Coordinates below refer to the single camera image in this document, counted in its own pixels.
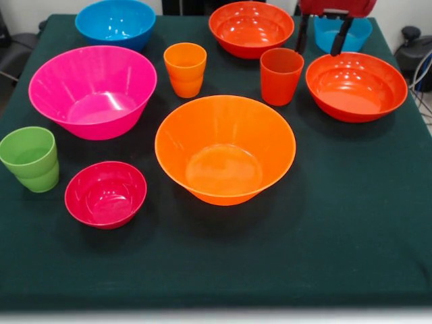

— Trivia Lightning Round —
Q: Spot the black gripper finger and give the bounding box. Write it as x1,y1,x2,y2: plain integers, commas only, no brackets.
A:
295,15,311,55
330,17,356,57

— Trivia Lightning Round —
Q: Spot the large orange bowl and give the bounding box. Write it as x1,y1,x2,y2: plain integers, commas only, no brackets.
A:
154,94,297,207

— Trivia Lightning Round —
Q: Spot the dark green tablecloth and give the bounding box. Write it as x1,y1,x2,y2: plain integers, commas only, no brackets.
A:
0,13,432,310

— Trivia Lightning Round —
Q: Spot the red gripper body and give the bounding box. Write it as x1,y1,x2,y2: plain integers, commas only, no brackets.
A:
300,0,378,20

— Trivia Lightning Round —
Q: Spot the red-orange plastic bowl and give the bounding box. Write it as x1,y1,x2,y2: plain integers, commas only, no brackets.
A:
305,51,409,124
208,1,296,60

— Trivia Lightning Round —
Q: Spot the green plastic cup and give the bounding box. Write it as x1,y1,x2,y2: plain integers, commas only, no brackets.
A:
0,126,60,194

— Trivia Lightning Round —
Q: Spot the red-orange plastic cup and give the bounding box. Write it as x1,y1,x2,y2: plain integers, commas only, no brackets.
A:
260,48,305,107

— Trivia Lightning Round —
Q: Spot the small translucent blue bowl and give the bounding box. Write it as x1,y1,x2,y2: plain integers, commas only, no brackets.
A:
314,15,373,54

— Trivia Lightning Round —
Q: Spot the tangle of cables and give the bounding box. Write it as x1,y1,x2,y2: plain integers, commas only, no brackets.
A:
408,50,432,119

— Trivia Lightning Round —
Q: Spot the orange plastic cup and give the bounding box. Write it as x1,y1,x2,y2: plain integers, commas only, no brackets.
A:
163,42,208,99

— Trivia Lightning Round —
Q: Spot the small crimson bowl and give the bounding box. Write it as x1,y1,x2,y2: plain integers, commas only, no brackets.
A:
64,161,148,230

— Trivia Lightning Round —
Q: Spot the large pink bowl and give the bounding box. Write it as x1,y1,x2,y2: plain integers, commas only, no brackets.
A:
28,45,158,141

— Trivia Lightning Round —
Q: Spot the large blue bowl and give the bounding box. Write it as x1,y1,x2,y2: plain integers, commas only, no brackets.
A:
74,0,157,53

